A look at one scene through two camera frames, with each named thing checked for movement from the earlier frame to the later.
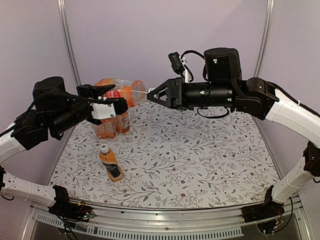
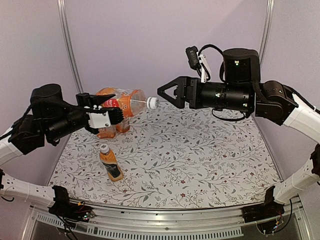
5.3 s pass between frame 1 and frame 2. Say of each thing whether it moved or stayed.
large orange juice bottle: moved
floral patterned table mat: stayed
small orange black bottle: stayed
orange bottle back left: stayed
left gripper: moved
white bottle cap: moved
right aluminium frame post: stayed
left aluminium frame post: stayed
